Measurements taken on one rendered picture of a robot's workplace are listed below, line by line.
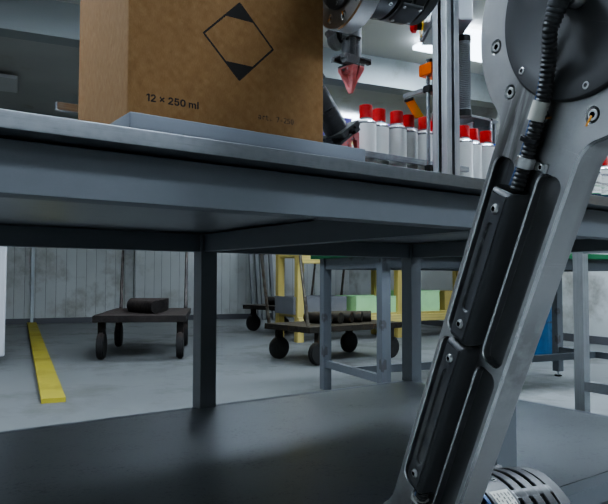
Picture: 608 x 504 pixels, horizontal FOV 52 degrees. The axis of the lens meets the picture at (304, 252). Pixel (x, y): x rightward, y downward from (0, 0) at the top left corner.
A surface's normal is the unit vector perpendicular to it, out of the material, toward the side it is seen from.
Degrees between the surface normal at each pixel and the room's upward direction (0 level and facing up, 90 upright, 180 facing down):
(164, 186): 90
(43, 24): 90
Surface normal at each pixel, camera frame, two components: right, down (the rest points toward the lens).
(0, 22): 0.41, -0.04
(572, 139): -0.91, -0.02
